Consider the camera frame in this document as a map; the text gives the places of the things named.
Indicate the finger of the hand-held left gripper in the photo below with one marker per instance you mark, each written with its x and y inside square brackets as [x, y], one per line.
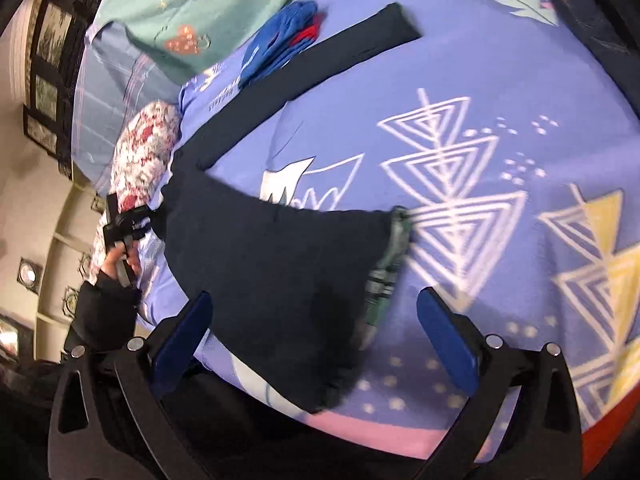
[152, 214]

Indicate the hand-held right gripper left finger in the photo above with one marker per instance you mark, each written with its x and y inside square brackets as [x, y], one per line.
[186, 340]

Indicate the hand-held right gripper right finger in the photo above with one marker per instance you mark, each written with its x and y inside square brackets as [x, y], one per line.
[445, 345]

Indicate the dark navy sweater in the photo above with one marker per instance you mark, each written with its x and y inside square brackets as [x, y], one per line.
[275, 270]

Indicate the person's left forearm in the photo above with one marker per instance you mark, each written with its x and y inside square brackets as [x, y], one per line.
[102, 310]

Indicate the person's left hand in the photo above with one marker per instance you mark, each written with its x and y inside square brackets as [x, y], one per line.
[114, 261]

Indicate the red white floral pillow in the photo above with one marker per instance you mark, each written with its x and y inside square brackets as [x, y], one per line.
[142, 150]

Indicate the blue plaid pillow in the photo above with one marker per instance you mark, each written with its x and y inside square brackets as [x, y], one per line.
[105, 90]

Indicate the red cloth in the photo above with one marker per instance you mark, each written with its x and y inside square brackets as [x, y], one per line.
[610, 435]

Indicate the black framed picture panel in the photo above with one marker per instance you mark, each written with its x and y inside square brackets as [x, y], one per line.
[50, 30]

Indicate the blue folded garment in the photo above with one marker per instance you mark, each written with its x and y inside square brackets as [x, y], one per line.
[272, 45]

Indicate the purple printed bed sheet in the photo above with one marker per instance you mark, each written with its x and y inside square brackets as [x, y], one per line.
[500, 110]

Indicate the dark navy blanket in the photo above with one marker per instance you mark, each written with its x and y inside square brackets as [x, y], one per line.
[600, 20]

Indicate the small framed wall ornament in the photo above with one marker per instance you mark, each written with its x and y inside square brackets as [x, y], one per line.
[72, 302]
[97, 203]
[85, 262]
[27, 272]

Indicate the framed wall picture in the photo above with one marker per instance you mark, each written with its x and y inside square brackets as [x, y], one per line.
[7, 335]

